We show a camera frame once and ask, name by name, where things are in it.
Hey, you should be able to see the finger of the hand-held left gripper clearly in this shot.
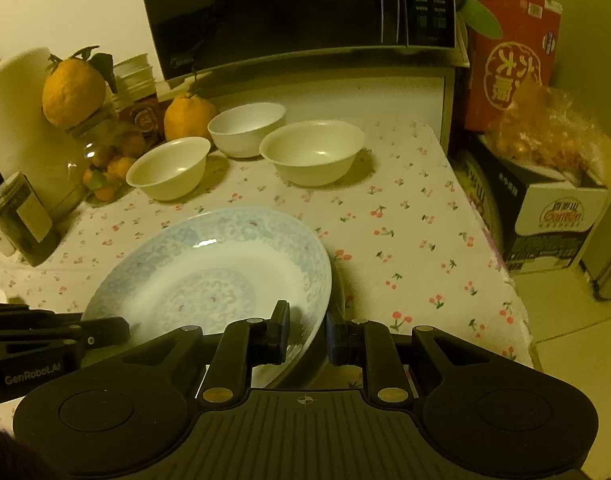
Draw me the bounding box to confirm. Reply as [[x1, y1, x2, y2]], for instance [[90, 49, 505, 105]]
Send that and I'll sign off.
[[0, 302, 84, 334], [0, 316, 131, 361]]

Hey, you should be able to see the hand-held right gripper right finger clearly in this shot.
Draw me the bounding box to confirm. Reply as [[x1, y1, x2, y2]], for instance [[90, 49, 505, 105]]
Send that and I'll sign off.
[[325, 311, 492, 405]]

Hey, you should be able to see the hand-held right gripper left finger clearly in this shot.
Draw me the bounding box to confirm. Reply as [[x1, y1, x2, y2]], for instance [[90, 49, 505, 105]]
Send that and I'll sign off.
[[120, 300, 291, 405]]

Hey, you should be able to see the blue patterned white plate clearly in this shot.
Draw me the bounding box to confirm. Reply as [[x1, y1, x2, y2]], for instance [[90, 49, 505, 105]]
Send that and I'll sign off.
[[81, 207, 333, 390]]

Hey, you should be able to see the small white bowl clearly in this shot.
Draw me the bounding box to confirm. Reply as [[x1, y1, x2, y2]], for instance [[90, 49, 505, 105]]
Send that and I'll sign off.
[[126, 136, 212, 202]]

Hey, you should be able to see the wide white bowl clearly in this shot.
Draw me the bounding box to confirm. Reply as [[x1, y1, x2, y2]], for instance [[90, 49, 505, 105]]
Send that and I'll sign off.
[[258, 120, 367, 187]]

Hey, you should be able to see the deep white bowl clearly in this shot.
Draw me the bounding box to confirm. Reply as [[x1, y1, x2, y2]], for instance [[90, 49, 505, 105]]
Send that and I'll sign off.
[[207, 102, 287, 159]]

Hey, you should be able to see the dark canister with label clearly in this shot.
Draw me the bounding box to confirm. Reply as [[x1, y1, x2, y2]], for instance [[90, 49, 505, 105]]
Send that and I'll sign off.
[[0, 171, 62, 267]]

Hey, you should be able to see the floral tablecloth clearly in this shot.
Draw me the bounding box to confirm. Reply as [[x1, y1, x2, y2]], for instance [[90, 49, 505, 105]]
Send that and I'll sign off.
[[0, 119, 535, 428]]

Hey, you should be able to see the glass jar of small oranges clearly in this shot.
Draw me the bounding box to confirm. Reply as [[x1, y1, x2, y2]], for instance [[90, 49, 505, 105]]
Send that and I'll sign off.
[[65, 107, 148, 206]]

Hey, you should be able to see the white appliance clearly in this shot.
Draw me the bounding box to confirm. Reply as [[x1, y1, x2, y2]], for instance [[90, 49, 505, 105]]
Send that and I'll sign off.
[[0, 47, 88, 223]]

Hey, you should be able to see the jar with brown label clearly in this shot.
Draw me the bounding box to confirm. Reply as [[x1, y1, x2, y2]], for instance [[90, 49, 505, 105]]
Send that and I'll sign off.
[[116, 94, 167, 144]]

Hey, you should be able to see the large citrus with leaves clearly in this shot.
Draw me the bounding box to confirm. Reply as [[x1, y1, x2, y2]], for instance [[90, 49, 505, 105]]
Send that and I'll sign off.
[[41, 46, 115, 128]]

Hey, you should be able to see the large citrus with stem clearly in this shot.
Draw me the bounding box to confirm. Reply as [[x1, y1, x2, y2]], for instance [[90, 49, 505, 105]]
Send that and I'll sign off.
[[164, 74, 218, 142]]

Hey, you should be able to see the black printed carton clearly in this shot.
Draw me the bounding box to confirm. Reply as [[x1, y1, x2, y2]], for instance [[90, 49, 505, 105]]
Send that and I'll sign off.
[[455, 132, 611, 275]]

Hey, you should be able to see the stack of white dishes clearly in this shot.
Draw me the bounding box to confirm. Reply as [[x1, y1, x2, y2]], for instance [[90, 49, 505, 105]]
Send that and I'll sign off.
[[112, 53, 158, 111]]

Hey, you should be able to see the plastic bag of snacks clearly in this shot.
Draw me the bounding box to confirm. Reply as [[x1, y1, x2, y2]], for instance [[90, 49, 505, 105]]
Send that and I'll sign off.
[[488, 82, 611, 181]]

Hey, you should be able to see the red cardboard box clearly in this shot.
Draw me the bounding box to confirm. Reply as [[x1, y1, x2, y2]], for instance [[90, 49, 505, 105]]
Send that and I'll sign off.
[[464, 0, 562, 133]]

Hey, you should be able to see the black microwave oven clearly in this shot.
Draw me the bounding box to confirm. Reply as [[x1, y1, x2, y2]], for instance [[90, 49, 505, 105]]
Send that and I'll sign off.
[[135, 0, 459, 82]]

